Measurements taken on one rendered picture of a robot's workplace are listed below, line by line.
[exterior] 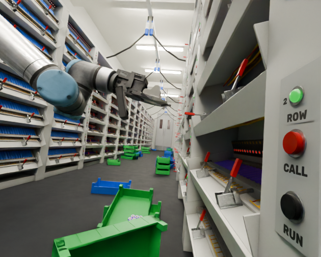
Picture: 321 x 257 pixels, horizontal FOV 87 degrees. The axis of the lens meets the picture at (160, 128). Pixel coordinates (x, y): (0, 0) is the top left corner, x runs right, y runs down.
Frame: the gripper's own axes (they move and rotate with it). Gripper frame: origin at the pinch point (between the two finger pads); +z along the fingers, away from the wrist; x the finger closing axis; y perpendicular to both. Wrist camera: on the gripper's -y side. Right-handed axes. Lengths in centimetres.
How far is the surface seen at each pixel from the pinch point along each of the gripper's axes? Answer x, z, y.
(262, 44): -42.2, 12.9, 0.5
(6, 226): 17, -52, -73
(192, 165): 18.1, 19.4, -18.5
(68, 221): 29, -31, -68
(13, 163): 67, -105, -67
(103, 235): -14.3, -1.9, -40.4
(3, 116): 51, -112, -33
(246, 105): -36.3, 15.3, -4.0
